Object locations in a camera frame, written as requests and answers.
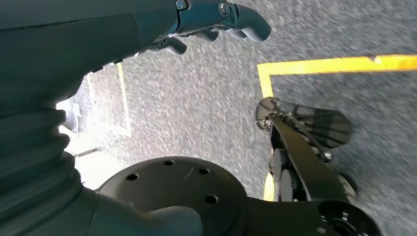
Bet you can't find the black round perforated robot plate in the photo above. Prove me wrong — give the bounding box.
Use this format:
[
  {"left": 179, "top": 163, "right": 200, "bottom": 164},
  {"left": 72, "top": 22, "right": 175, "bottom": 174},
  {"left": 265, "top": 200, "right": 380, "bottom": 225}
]
[{"left": 97, "top": 157, "right": 249, "bottom": 236}]

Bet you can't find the yellow floor tape marking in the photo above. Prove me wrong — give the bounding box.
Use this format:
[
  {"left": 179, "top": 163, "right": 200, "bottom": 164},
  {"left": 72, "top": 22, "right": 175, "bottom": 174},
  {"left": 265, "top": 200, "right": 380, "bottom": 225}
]
[
  {"left": 256, "top": 55, "right": 417, "bottom": 202},
  {"left": 85, "top": 62, "right": 133, "bottom": 138}
]

